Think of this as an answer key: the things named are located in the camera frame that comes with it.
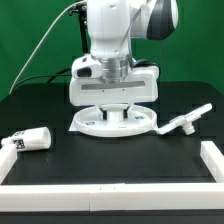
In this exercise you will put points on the white table base part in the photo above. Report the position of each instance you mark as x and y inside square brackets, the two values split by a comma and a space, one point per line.
[184, 121]

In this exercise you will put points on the white round table top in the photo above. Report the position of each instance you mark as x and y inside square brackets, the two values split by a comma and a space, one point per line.
[141, 120]

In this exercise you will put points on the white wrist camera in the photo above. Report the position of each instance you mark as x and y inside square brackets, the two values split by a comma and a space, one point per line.
[86, 67]

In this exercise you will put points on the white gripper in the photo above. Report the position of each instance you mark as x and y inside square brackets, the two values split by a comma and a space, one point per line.
[139, 86]

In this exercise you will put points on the white marker sheet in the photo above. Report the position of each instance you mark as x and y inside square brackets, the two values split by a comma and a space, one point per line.
[72, 127]

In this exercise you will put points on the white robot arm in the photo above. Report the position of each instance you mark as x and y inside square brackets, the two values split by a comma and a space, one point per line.
[109, 75]

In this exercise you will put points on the white front fence wall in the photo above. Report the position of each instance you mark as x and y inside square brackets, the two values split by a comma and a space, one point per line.
[112, 197]

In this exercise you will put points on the white left fence wall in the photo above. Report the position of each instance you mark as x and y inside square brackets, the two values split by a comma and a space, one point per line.
[8, 156]

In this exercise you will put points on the white fence wall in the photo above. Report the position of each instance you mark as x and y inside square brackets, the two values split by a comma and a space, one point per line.
[112, 197]
[8, 156]
[213, 159]

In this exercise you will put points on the white right fence wall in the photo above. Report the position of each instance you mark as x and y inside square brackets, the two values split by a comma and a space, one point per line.
[213, 159]

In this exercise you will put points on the black camera stand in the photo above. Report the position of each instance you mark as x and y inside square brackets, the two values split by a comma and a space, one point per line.
[80, 9]

